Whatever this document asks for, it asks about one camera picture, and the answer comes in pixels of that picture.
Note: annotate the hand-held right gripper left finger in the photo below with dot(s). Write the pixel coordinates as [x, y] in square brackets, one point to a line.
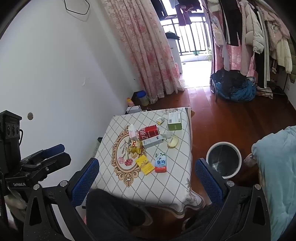
[85, 184]

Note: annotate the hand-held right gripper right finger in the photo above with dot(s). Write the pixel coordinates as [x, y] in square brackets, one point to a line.
[209, 183]

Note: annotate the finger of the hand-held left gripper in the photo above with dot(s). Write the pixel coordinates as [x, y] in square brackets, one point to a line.
[55, 148]
[59, 160]

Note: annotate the white round trash bin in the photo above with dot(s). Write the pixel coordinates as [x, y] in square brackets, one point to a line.
[223, 143]

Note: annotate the yellow packet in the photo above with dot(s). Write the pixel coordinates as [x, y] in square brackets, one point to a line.
[144, 165]

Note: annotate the green and white box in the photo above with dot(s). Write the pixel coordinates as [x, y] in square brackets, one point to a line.
[174, 126]

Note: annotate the small white plastic bottle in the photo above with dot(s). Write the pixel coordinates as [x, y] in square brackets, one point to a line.
[132, 132]

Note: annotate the red soda can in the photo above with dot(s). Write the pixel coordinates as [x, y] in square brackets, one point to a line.
[149, 132]

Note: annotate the person's left leg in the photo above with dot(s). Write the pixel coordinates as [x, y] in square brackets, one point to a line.
[111, 215]

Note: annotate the person's leg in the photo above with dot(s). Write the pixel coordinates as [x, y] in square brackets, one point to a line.
[111, 215]
[198, 222]

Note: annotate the person's right leg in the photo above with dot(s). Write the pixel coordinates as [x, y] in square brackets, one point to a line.
[198, 222]

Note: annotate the printed white tablecloth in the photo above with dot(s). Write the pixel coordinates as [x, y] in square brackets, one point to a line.
[161, 185]

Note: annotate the blue and red milk carton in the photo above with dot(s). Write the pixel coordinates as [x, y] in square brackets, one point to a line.
[161, 163]

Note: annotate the round pale bread slice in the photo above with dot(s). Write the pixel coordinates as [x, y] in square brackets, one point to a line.
[173, 142]

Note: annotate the crumpled yellow wrappers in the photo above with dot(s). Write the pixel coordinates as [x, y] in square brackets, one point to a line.
[136, 149]

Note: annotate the light blue blanket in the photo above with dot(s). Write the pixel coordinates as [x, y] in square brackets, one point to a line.
[277, 173]

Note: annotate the white and grey box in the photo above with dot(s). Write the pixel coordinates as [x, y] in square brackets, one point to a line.
[152, 141]

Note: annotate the wooden table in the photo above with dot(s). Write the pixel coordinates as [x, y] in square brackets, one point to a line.
[193, 113]

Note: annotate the crumpled clear wrapper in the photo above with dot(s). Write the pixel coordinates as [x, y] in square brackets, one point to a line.
[160, 119]

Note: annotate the orange capped bottle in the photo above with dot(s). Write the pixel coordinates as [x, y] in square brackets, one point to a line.
[129, 102]

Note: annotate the white floor box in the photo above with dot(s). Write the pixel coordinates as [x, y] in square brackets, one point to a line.
[134, 109]

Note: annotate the blue clothing heap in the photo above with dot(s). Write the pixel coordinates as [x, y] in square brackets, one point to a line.
[242, 93]

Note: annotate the blue lidded plastic jar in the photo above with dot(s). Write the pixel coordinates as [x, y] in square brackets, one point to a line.
[143, 98]

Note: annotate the black clothing heap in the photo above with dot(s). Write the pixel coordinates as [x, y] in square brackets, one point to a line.
[229, 80]

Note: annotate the small potted plant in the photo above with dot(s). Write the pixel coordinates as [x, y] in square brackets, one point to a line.
[209, 55]

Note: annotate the black balcony railing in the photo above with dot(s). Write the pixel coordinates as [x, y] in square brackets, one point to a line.
[194, 34]

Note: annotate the row of hanging clothes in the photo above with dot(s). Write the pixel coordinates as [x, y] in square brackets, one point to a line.
[254, 30]

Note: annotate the purple hanging garment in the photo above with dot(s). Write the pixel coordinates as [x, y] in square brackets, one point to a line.
[183, 15]

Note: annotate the black hanging garment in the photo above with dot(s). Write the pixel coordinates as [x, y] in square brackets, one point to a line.
[161, 7]

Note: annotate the round wall cap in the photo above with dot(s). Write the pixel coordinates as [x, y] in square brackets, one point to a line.
[30, 115]

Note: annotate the metal frame chair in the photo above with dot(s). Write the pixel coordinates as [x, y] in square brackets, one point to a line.
[216, 92]

